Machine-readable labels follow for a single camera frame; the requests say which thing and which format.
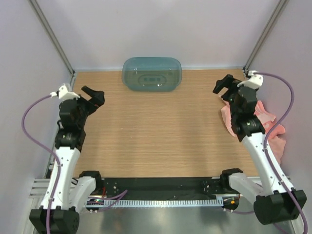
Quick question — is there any long pink towel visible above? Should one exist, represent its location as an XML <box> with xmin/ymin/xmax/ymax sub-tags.
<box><xmin>220</xmin><ymin>100</ymin><xmax>286</xmax><ymax>164</ymax></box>

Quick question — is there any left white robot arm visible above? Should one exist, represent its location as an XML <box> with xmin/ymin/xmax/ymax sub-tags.
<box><xmin>29</xmin><ymin>84</ymin><xmax>105</xmax><ymax>234</ymax></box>

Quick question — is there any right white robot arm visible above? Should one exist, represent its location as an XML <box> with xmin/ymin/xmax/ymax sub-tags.
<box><xmin>213</xmin><ymin>71</ymin><xmax>307</xmax><ymax>225</ymax></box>

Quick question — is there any teal translucent plastic bin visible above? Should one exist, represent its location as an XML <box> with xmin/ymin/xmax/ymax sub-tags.
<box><xmin>121</xmin><ymin>57</ymin><xmax>182</xmax><ymax>92</ymax></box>

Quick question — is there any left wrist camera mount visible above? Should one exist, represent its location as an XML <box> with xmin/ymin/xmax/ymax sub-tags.
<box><xmin>50</xmin><ymin>83</ymin><xmax>80</xmax><ymax>101</ymax></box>

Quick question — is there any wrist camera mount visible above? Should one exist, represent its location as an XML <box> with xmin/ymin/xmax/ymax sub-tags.
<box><xmin>237</xmin><ymin>70</ymin><xmax>264</xmax><ymax>90</ymax></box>
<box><xmin>50</xmin><ymin>83</ymin><xmax>80</xmax><ymax>101</ymax></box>

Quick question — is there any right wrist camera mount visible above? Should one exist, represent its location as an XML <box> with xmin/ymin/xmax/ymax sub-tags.
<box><xmin>237</xmin><ymin>70</ymin><xmax>264</xmax><ymax>90</ymax></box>

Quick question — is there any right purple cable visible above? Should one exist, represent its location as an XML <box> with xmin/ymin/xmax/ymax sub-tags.
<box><xmin>225</xmin><ymin>72</ymin><xmax>308</xmax><ymax>234</ymax></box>

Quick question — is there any purple cable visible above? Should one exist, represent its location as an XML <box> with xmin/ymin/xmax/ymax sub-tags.
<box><xmin>225</xmin><ymin>72</ymin><xmax>308</xmax><ymax>234</ymax></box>
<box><xmin>21</xmin><ymin>95</ymin><xmax>64</xmax><ymax>234</ymax></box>

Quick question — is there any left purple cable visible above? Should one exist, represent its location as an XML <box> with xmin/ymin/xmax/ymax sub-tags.
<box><xmin>21</xmin><ymin>95</ymin><xmax>64</xmax><ymax>234</ymax></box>

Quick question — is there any left aluminium frame post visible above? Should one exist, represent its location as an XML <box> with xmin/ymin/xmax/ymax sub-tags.
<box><xmin>28</xmin><ymin>0</ymin><xmax>75</xmax><ymax>77</ymax></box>

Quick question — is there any aluminium frame post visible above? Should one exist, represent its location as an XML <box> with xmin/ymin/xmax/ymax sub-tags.
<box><xmin>28</xmin><ymin>0</ymin><xmax>75</xmax><ymax>77</ymax></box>
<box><xmin>243</xmin><ymin>0</ymin><xmax>289</xmax><ymax>75</ymax></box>

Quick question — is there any right aluminium frame post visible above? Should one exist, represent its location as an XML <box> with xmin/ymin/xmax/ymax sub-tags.
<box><xmin>243</xmin><ymin>0</ymin><xmax>289</xmax><ymax>75</ymax></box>

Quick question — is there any slotted white cable duct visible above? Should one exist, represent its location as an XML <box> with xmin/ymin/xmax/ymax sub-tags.
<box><xmin>86</xmin><ymin>199</ymin><xmax>223</xmax><ymax>208</ymax></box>

